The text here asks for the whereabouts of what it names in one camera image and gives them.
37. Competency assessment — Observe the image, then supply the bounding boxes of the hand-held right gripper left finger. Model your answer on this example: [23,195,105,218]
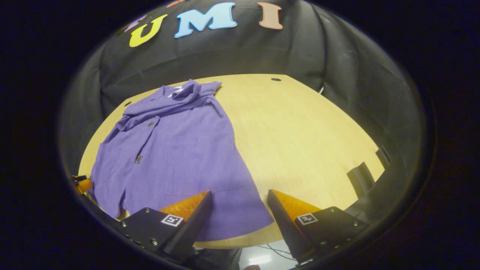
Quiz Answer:
[119,190,213,263]

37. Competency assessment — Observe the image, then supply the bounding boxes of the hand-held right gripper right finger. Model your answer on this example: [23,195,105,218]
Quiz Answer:
[267,189,370,265]

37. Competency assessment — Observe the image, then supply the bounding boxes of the purple button shirt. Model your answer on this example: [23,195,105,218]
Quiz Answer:
[88,79,275,242]

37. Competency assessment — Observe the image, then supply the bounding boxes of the black backdrop cloth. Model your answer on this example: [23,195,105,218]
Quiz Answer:
[60,0,428,225]

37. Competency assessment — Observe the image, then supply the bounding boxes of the thin black cable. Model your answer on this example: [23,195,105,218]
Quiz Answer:
[258,244,297,261]

